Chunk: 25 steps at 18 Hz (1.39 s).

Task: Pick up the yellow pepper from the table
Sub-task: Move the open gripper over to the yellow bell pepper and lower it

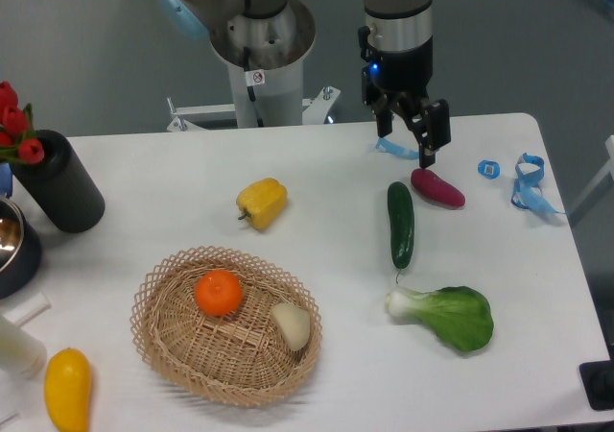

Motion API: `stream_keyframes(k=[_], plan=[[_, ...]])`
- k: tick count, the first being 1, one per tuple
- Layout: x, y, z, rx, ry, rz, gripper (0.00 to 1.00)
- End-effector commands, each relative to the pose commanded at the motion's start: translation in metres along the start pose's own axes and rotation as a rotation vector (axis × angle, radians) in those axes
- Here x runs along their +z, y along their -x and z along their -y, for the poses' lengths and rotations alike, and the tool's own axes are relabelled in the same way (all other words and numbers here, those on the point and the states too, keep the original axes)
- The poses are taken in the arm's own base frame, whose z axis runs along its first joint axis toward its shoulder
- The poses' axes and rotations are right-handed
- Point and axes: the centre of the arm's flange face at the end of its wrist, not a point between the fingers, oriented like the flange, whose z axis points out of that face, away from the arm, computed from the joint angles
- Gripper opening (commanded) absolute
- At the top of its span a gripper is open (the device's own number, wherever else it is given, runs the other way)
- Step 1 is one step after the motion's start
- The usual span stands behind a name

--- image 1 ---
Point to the blue tape roll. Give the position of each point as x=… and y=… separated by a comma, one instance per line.
x=489, y=169

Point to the yellow bell pepper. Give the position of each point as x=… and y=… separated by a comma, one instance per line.
x=261, y=202

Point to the blue ribbon strip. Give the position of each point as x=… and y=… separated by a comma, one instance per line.
x=385, y=146

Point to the woven wicker basket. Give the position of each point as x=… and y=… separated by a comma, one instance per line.
x=239, y=359

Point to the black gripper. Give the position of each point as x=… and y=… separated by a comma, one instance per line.
x=395, y=82

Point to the yellow mango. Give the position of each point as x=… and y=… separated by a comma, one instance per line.
x=67, y=390

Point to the green bok choy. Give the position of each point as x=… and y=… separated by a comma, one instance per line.
x=459, y=316

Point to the green cucumber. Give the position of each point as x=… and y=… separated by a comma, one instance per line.
x=402, y=224

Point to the white flat stick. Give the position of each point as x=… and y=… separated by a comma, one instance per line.
x=27, y=310

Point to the purple sweet potato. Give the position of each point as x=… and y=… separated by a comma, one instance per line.
x=432, y=187

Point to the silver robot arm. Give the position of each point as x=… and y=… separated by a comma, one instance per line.
x=399, y=25

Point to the black cylindrical vase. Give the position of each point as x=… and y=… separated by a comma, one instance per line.
x=61, y=185

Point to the orange tangerine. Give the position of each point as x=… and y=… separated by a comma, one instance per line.
x=218, y=293

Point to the red tulip flowers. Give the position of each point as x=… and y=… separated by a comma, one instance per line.
x=19, y=142

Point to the dark metal bowl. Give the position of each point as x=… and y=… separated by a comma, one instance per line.
x=21, y=249

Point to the black device at edge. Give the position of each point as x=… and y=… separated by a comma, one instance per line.
x=597, y=380

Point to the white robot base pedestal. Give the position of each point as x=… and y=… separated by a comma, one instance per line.
x=264, y=60

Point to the white cylindrical bottle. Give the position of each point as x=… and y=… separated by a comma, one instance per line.
x=22, y=354

